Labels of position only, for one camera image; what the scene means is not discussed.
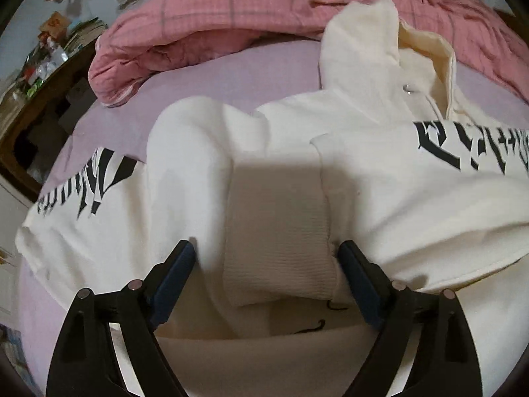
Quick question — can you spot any stack of books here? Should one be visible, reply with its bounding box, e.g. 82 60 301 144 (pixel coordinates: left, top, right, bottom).
66 17 110 52

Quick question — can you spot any pink checked quilt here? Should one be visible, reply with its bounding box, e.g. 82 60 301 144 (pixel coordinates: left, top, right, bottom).
88 0 529 108

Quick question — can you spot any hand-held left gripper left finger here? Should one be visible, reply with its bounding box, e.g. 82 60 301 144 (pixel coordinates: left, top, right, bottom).
45 240 196 397

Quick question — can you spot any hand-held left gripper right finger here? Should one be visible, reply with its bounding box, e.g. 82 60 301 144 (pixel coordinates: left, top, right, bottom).
337 241 480 397

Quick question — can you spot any white cabinet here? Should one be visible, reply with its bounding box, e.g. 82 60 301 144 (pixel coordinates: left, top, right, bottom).
0 174 34 319

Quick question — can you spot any dark wooden desk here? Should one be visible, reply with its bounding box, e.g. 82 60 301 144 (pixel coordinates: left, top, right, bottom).
0 39 98 203

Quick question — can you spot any white printed hoodie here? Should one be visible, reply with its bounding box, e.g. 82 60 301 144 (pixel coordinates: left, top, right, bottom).
16 0 529 397

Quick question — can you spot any orange snack bag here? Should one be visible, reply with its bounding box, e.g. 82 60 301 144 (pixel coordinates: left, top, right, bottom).
39 12 69 34

